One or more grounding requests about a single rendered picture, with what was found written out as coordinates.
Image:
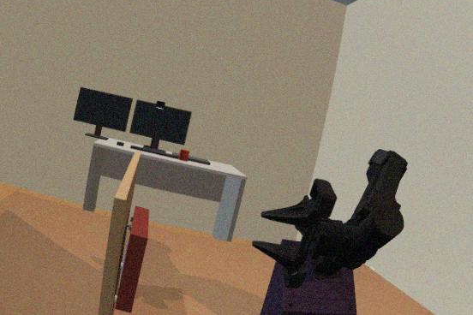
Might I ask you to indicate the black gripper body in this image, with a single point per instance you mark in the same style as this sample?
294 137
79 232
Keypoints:
321 238

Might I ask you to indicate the dark red picture frame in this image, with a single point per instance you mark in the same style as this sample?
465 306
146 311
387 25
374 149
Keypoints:
132 261

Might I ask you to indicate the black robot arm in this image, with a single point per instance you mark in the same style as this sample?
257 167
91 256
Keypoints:
375 221

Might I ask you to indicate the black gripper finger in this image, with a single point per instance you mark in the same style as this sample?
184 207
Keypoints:
299 215
282 253

